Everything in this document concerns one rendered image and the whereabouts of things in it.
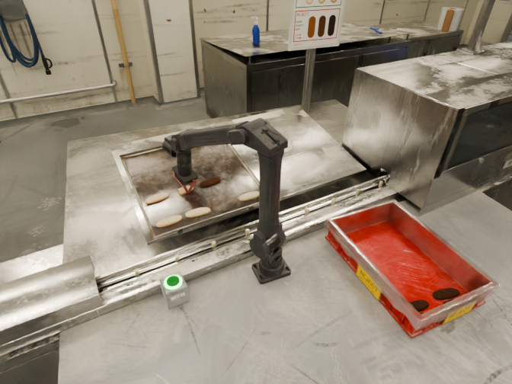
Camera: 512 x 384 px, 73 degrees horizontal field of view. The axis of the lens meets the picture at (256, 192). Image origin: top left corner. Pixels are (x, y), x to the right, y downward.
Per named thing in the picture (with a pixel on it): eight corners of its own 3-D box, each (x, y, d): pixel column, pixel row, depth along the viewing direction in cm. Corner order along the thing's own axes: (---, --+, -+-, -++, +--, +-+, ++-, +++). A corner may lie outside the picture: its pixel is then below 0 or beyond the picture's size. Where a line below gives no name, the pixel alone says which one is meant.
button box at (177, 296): (168, 318, 111) (164, 296, 105) (161, 299, 117) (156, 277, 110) (193, 307, 114) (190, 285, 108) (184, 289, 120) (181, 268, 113)
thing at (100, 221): (117, 409, 161) (61, 298, 112) (102, 244, 247) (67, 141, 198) (417, 289, 218) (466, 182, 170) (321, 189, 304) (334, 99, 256)
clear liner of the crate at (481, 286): (411, 343, 101) (420, 324, 95) (321, 236, 137) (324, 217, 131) (491, 305, 112) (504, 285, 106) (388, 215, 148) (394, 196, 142)
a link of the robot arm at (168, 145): (175, 142, 122) (195, 134, 127) (156, 127, 127) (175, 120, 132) (176, 168, 130) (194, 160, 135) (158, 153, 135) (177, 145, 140)
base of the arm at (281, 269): (260, 285, 118) (292, 274, 122) (260, 269, 113) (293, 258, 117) (251, 267, 124) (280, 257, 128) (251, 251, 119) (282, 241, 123)
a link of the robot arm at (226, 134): (247, 147, 95) (273, 134, 101) (241, 126, 93) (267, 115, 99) (170, 152, 126) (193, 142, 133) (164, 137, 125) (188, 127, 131)
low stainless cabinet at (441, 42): (381, 104, 462) (396, 40, 415) (340, 84, 522) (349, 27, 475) (446, 89, 514) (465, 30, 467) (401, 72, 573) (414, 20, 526)
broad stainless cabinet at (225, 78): (246, 167, 332) (246, 56, 272) (205, 125, 405) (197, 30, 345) (392, 126, 408) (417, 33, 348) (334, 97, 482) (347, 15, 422)
